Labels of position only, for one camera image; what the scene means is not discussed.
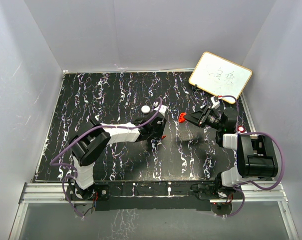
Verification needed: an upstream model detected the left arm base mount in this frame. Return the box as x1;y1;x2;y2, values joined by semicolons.
66;184;110;201

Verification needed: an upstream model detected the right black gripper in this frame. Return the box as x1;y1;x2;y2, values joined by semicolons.
184;104;224;131

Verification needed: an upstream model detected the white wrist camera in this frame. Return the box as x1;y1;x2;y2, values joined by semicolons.
211;96;220;109
153;101;167;118

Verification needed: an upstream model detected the aluminium front rail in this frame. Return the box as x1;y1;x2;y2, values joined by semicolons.
19;182;288;204

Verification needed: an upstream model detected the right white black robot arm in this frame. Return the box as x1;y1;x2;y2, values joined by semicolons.
179;106;279;199

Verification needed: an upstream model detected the red earbud charging case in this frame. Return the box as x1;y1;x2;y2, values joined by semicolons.
178;112;186;123

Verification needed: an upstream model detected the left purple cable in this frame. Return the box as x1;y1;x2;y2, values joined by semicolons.
50;97;164;176

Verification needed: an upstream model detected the white earbud charging case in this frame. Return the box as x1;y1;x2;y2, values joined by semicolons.
141;105;151;114

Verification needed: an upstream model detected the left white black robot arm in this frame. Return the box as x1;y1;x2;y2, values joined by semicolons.
69;114;167;200

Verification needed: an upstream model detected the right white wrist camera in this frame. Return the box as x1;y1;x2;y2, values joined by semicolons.
211;96;220;109

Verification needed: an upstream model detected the purple cable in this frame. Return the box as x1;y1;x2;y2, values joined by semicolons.
50;97;164;176
219;95;286;191

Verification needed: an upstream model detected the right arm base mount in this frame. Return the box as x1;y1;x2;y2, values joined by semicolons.
190;183;242;201

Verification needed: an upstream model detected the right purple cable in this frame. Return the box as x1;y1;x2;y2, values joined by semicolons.
219;95;286;191

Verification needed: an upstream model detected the small whiteboard yellow frame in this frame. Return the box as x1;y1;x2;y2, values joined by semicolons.
189;51;253;104

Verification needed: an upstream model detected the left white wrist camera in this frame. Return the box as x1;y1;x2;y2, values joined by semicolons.
153;101;167;118

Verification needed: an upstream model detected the red emergency stop button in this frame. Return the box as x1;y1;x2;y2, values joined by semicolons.
238;126;245;133

